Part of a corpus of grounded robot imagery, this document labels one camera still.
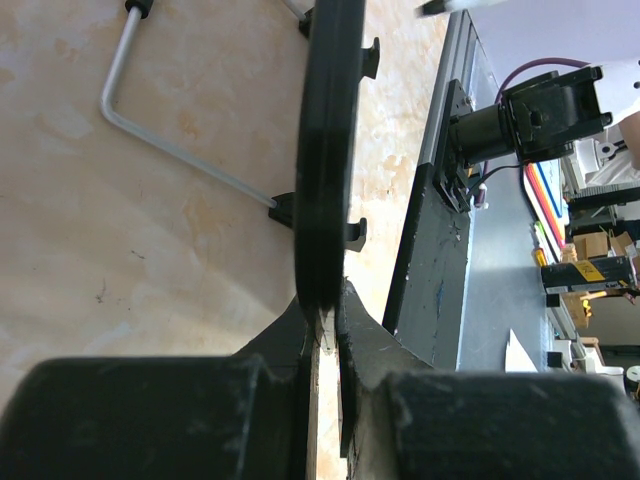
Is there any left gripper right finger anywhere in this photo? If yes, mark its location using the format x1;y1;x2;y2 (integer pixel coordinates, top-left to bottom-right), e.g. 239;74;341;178
337;281;440;479

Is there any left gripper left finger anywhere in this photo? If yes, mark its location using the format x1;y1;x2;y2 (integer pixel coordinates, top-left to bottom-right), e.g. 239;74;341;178
199;299;318;479

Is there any black framed whiteboard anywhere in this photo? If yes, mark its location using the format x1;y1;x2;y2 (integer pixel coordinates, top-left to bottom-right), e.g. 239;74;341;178
293;1;366;321

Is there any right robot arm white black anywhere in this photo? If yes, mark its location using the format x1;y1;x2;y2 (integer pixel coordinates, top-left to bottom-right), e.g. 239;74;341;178
443;58;639;177

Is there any yellow black box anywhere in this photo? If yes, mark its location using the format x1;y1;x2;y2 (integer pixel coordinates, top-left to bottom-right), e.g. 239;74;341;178
540;256;639;298

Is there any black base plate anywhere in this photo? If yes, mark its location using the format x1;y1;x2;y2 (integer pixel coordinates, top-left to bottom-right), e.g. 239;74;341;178
383;163;471;370

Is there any metal whiteboard stand wire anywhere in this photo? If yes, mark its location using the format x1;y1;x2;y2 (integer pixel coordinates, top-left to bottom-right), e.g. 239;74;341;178
99;0;309;209

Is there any aluminium rail frame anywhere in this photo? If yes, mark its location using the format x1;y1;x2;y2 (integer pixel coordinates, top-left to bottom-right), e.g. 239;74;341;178
417;9;501;166

